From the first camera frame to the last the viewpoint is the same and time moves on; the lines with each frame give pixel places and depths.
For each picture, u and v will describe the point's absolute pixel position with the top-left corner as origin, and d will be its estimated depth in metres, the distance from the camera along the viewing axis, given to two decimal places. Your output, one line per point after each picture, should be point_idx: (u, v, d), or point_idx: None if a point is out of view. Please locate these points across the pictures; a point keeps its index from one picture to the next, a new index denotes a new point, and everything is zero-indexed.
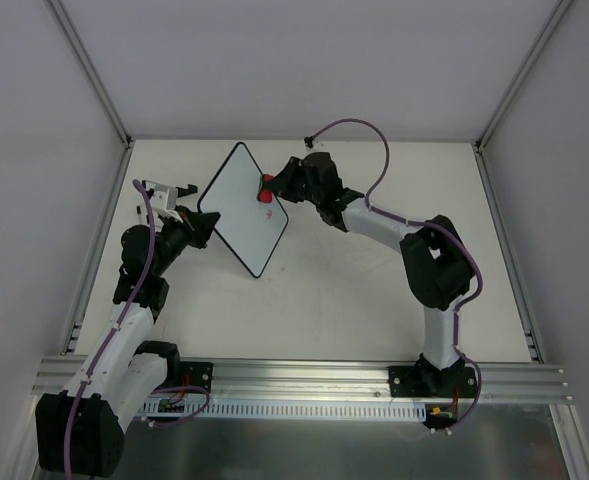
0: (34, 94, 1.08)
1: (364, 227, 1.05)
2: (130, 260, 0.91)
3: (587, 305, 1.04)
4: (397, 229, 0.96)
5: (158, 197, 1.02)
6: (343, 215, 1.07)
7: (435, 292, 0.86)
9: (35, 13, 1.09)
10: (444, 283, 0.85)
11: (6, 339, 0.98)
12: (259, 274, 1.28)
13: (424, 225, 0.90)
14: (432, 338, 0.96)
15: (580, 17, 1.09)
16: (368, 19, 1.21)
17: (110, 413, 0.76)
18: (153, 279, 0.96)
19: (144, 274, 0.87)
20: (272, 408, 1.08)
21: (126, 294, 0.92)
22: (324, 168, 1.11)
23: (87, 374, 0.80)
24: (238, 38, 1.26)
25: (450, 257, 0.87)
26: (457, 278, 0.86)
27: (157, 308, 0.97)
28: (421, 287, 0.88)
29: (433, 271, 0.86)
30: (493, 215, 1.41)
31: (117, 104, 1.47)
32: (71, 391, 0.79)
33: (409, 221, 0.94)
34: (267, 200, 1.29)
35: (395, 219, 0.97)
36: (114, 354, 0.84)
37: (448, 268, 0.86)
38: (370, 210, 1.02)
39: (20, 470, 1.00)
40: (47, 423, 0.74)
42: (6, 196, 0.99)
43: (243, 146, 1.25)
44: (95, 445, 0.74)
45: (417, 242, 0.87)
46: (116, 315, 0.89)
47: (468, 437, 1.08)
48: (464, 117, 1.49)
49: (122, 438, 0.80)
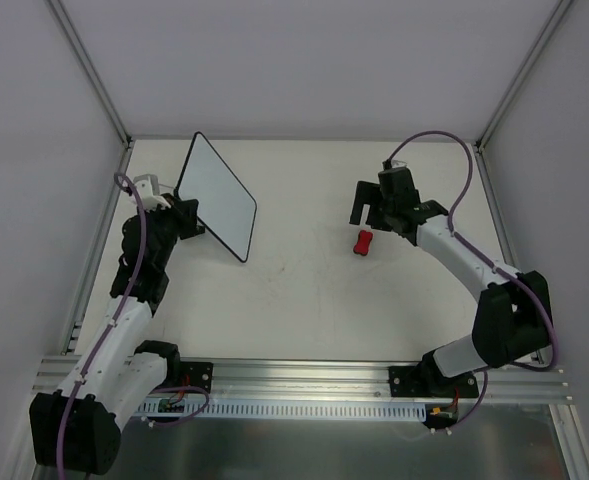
0: (34, 93, 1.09)
1: (438, 250, 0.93)
2: (131, 249, 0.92)
3: (587, 305, 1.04)
4: (479, 270, 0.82)
5: (142, 186, 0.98)
6: (418, 230, 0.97)
7: (500, 357, 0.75)
9: (35, 13, 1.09)
10: (514, 349, 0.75)
11: (5, 338, 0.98)
12: (246, 260, 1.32)
13: (513, 279, 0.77)
14: (458, 361, 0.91)
15: (579, 18, 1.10)
16: (368, 19, 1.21)
17: (104, 411, 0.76)
18: (155, 271, 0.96)
19: (138, 261, 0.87)
20: (272, 408, 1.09)
21: (123, 287, 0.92)
22: (397, 175, 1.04)
23: (81, 374, 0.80)
24: (239, 37, 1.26)
25: (528, 319, 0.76)
26: (529, 346, 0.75)
27: (156, 302, 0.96)
28: (486, 342, 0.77)
29: (507, 333, 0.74)
30: (493, 216, 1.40)
31: (116, 103, 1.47)
32: (65, 390, 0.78)
33: (498, 267, 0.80)
34: (362, 250, 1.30)
35: (481, 258, 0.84)
36: (110, 350, 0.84)
37: (524, 335, 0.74)
38: (452, 236, 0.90)
39: (20, 471, 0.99)
40: (42, 422, 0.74)
42: (6, 194, 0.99)
43: (201, 136, 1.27)
44: (89, 445, 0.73)
45: (501, 299, 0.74)
46: (113, 312, 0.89)
47: (468, 437, 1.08)
48: (464, 116, 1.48)
49: (118, 435, 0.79)
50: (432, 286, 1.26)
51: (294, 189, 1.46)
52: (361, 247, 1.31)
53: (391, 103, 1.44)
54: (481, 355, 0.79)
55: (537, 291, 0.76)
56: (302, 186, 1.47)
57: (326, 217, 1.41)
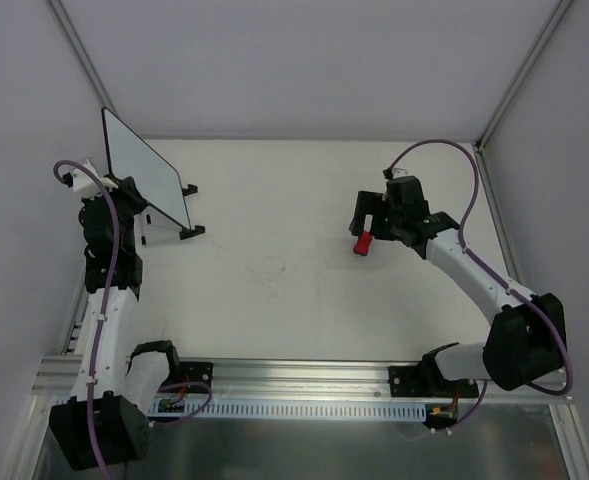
0: (35, 94, 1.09)
1: (449, 267, 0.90)
2: (95, 241, 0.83)
3: (588, 304, 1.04)
4: (494, 293, 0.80)
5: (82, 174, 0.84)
6: (428, 244, 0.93)
7: (512, 380, 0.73)
9: (36, 13, 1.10)
10: (527, 373, 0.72)
11: (4, 337, 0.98)
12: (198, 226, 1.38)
13: (527, 301, 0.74)
14: (460, 367, 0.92)
15: (579, 19, 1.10)
16: (367, 19, 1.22)
17: (127, 401, 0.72)
18: (127, 254, 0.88)
19: (113, 254, 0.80)
20: (272, 408, 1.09)
21: (98, 280, 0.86)
22: (407, 185, 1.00)
23: (91, 376, 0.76)
24: (239, 38, 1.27)
25: (541, 342, 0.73)
26: (542, 370, 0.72)
27: (137, 284, 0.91)
28: (499, 364, 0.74)
29: (521, 358, 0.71)
30: (493, 216, 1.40)
31: (116, 104, 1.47)
32: (81, 395, 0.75)
33: (512, 288, 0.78)
34: (362, 249, 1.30)
35: (495, 278, 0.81)
36: (112, 345, 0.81)
37: (536, 358, 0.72)
38: (464, 253, 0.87)
39: (19, 472, 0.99)
40: (65, 430, 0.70)
42: (6, 194, 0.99)
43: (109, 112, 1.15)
44: (122, 437, 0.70)
45: (515, 322, 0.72)
46: (97, 307, 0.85)
47: (468, 437, 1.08)
48: (464, 117, 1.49)
49: (144, 419, 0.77)
50: (433, 287, 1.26)
51: (294, 189, 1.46)
52: (362, 248, 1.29)
53: (391, 103, 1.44)
54: (492, 375, 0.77)
55: (552, 313, 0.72)
56: (302, 186, 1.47)
57: (326, 218, 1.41)
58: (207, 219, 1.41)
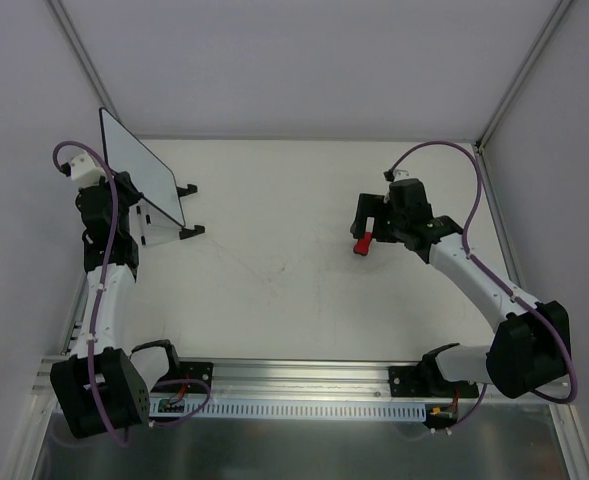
0: (35, 93, 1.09)
1: (453, 275, 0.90)
2: (94, 223, 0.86)
3: (588, 304, 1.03)
4: (499, 302, 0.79)
5: (81, 160, 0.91)
6: (432, 250, 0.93)
7: (516, 387, 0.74)
9: (35, 13, 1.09)
10: (531, 380, 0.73)
11: (4, 337, 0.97)
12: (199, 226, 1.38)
13: (532, 310, 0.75)
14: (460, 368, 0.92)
15: (579, 19, 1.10)
16: (367, 19, 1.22)
17: (128, 359, 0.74)
18: (123, 238, 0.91)
19: (112, 235, 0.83)
20: (272, 408, 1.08)
21: (96, 261, 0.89)
22: (411, 189, 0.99)
23: (91, 334, 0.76)
24: (239, 37, 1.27)
25: (545, 349, 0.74)
26: (545, 377, 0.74)
27: (134, 265, 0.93)
28: (503, 370, 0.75)
29: (525, 366, 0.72)
30: (493, 216, 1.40)
31: (116, 103, 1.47)
32: (81, 353, 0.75)
33: (517, 296, 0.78)
34: (362, 249, 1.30)
35: (499, 285, 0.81)
36: (110, 310, 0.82)
37: (540, 366, 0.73)
38: (469, 259, 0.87)
39: (19, 472, 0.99)
40: (69, 391, 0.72)
42: (6, 193, 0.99)
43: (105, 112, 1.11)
44: (124, 395, 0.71)
45: (521, 332, 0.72)
46: (96, 279, 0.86)
47: (469, 437, 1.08)
48: (464, 117, 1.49)
49: (144, 385, 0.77)
50: (433, 287, 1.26)
51: (294, 189, 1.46)
52: (362, 248, 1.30)
53: (391, 103, 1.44)
54: (492, 377, 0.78)
55: (557, 321, 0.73)
56: (302, 186, 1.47)
57: (326, 217, 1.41)
58: (207, 219, 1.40)
